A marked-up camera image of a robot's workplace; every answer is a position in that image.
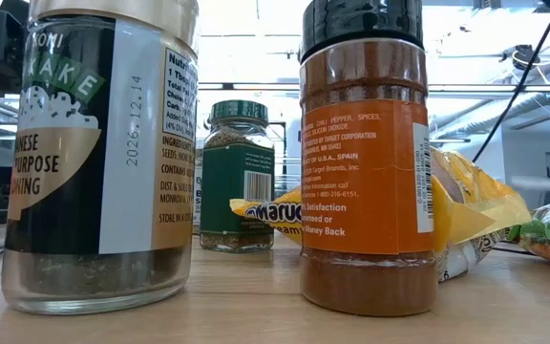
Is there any black lid chili powder jar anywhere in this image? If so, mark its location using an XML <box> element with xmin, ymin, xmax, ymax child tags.
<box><xmin>298</xmin><ymin>0</ymin><xmax>440</xmax><ymax>318</ymax></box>

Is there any black hanging cable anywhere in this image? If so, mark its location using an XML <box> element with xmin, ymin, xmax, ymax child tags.
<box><xmin>471</xmin><ymin>0</ymin><xmax>550</xmax><ymax>164</ymax></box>

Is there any tan lid furikake jar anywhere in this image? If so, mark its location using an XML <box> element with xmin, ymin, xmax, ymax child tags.
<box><xmin>0</xmin><ymin>0</ymin><xmax>200</xmax><ymax>315</ymax></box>

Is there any dark round ceiling fixture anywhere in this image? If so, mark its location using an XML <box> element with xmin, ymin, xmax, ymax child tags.
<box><xmin>512</xmin><ymin>43</ymin><xmax>542</xmax><ymax>72</ymax></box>

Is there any green lid herb jar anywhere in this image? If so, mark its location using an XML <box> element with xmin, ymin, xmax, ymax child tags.
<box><xmin>199</xmin><ymin>98</ymin><xmax>277</xmax><ymax>254</ymax></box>

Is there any yellow Maruchan ramen pack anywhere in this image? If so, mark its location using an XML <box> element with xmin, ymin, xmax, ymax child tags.
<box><xmin>229</xmin><ymin>147</ymin><xmax>533</xmax><ymax>283</ymax></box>

